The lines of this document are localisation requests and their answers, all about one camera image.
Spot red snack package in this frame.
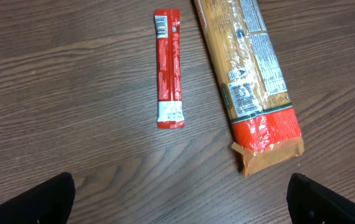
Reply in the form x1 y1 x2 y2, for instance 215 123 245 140
194 0 304 176

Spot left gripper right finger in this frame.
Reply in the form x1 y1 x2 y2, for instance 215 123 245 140
286 173 355 224

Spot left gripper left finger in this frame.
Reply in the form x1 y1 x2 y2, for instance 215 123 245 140
0 172 75 224

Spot red stick sachet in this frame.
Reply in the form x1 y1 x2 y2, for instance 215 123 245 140
154 9 185 129

